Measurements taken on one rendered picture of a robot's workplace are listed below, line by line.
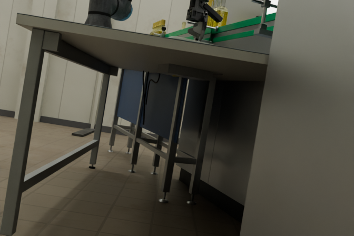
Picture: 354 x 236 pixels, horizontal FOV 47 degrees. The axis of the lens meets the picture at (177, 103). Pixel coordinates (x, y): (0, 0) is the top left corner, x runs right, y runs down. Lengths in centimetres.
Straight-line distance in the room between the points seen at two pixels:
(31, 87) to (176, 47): 49
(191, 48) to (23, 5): 455
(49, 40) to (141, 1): 407
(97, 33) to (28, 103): 32
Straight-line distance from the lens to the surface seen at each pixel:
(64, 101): 546
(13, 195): 148
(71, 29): 136
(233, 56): 133
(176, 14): 540
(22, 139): 144
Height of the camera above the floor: 56
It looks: level
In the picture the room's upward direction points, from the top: 9 degrees clockwise
